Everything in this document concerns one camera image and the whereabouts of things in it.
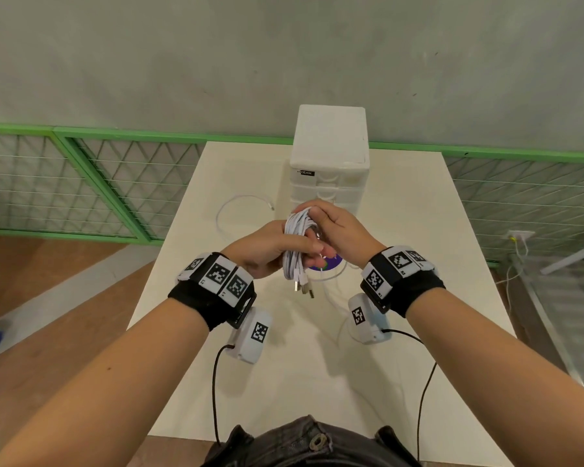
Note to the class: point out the person's right hand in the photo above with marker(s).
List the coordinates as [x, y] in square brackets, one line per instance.
[350, 233]

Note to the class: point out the person's left hand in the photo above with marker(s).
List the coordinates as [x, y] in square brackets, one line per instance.
[253, 250]

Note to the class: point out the person's left thumb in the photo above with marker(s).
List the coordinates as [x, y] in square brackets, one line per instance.
[304, 247]

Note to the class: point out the person's right forearm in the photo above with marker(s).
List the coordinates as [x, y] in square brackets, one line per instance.
[506, 384]

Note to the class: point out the person's left forearm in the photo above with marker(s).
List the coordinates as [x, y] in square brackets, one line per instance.
[102, 384]

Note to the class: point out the round purple sticker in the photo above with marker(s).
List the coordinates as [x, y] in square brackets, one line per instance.
[332, 262]

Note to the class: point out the black left wristband with markers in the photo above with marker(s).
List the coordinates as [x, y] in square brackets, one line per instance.
[214, 286]

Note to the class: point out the black wristband with markers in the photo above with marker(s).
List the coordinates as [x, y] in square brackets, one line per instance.
[214, 286]
[399, 277]

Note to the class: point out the black right wristband with markers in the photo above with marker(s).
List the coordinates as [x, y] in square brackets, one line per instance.
[399, 277]

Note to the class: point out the white plastic drawer cabinet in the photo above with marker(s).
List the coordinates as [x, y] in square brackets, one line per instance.
[328, 150]

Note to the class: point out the person's dark grey jeans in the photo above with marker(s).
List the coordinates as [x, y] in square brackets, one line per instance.
[311, 447]

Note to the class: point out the white metal bar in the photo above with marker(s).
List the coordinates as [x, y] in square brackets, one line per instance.
[567, 261]

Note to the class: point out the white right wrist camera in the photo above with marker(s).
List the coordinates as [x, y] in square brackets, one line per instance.
[367, 320]

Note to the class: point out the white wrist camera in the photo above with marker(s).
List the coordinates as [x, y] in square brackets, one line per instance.
[250, 335]
[367, 320]

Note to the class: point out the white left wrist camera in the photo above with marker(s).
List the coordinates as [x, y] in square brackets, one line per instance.
[250, 335]

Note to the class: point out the white wall outlet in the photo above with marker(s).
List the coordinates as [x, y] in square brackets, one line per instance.
[519, 234]

